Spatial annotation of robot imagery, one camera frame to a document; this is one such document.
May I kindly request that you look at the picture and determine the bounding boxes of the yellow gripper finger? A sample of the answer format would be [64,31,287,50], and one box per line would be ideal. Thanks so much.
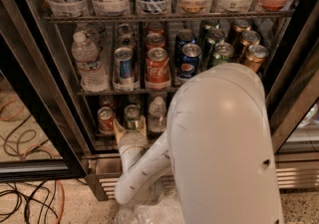
[138,115,147,135]
[113,119,126,145]

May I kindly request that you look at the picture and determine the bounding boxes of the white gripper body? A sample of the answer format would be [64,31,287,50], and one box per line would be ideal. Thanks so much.
[118,132,149,172]

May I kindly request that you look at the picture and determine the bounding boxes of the green can bottom shelf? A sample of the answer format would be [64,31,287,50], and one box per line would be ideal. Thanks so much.
[125,105,141,130]

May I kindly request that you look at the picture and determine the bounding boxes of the green can shelf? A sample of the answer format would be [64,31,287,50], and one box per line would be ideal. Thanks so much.
[208,42,234,67]
[125,105,141,130]

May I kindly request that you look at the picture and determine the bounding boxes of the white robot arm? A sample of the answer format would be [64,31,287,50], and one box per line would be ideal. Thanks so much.
[115,63,284,224]

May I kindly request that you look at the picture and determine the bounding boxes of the red can bottom shelf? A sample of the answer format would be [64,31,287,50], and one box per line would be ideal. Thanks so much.
[98,107,115,133]

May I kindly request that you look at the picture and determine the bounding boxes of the small water bottle bottom shelf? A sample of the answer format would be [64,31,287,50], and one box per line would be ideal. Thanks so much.
[149,97,166,132]

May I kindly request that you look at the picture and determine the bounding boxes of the red Coca-Cola can front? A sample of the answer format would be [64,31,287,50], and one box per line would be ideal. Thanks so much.
[146,48,169,84]

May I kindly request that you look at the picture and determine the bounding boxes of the blue silver can middle shelf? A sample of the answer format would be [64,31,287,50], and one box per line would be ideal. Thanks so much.
[114,47,135,85]

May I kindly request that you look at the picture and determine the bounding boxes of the left glass fridge door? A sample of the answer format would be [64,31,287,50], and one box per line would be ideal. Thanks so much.
[0,0,88,182]

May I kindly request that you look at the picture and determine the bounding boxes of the glass fridge door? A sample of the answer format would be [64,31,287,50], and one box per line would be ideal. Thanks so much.
[0,0,88,182]
[270,4,319,168]

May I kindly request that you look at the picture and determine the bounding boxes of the large water bottle middle shelf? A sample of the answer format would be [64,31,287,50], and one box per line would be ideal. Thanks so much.
[72,32,108,93]

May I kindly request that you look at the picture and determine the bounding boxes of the blue Pepsi can front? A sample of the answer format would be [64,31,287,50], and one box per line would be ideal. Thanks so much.
[177,43,201,79]

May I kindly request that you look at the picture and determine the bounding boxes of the blue pepsi can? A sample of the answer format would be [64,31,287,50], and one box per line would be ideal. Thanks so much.
[174,29,196,59]
[177,43,201,79]

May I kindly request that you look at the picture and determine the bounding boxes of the red can middle rear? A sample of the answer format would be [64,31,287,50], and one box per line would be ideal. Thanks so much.
[147,21,165,36]

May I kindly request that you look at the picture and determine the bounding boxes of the green can middle shelf front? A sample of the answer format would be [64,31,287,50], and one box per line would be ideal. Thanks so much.
[208,42,234,67]

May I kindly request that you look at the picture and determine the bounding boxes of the green can middle rear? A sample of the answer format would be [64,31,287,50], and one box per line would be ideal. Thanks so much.
[197,19,220,44]

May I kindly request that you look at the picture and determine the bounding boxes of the gold can middle shelf front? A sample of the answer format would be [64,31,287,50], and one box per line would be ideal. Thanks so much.
[241,45,268,73]

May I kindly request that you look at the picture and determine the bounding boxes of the gold can middle rear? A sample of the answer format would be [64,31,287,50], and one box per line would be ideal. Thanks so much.
[227,19,251,45]

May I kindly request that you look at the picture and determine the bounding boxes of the right glass fridge door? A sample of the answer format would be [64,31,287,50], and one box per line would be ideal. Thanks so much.
[270,4,319,168]

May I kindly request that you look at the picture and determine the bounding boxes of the steel fridge bottom grille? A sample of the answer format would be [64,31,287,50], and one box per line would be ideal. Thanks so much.
[85,152,319,201]

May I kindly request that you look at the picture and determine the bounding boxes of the clear plastic bag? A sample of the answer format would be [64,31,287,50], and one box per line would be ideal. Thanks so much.
[114,191,185,224]

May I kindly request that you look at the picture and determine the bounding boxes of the middle wire shelf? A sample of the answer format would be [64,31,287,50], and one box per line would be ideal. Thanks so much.
[77,87,179,97]

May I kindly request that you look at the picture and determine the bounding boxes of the wire shelf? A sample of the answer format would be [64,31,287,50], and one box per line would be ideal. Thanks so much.
[77,87,179,97]
[44,10,294,24]

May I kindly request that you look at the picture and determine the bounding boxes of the orange cable on floor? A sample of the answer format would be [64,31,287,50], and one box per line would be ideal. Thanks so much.
[0,97,65,224]

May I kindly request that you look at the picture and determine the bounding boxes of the black cables on floor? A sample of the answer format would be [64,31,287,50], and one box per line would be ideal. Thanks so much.
[0,112,59,224]

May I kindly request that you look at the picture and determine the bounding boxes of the top wire shelf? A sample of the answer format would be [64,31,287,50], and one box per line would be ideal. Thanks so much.
[44,10,294,24]

